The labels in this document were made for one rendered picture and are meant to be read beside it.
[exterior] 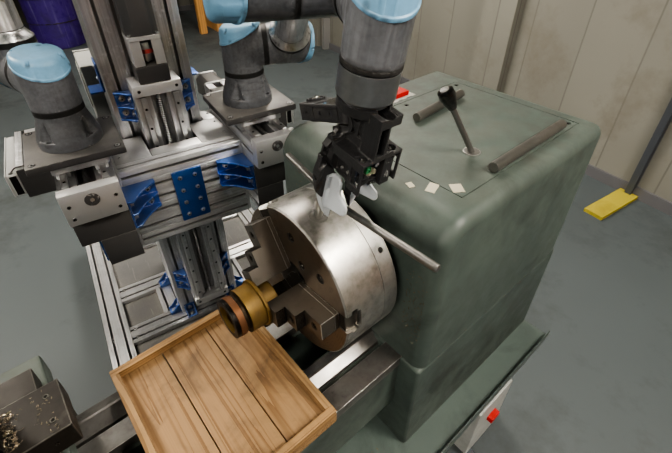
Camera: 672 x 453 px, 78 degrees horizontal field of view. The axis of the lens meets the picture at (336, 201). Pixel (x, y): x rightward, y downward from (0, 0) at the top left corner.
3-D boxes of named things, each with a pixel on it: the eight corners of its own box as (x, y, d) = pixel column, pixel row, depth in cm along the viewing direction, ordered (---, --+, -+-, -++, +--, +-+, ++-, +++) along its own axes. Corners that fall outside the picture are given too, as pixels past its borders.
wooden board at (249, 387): (241, 307, 103) (238, 296, 100) (336, 420, 81) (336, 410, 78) (114, 382, 87) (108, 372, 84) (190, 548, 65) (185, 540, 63)
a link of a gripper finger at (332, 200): (331, 240, 61) (347, 191, 56) (307, 215, 64) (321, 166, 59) (346, 233, 63) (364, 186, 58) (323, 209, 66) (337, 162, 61)
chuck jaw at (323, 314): (314, 270, 79) (357, 305, 71) (316, 289, 82) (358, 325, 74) (265, 300, 73) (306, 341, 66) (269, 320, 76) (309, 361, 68)
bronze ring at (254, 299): (254, 262, 78) (210, 286, 74) (283, 291, 73) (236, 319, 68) (260, 295, 84) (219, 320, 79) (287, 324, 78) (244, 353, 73)
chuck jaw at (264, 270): (294, 258, 84) (271, 204, 83) (306, 259, 80) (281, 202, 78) (246, 285, 79) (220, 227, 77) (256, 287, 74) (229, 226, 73)
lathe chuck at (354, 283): (282, 255, 104) (287, 157, 83) (368, 352, 89) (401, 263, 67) (251, 273, 100) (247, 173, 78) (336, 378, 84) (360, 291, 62)
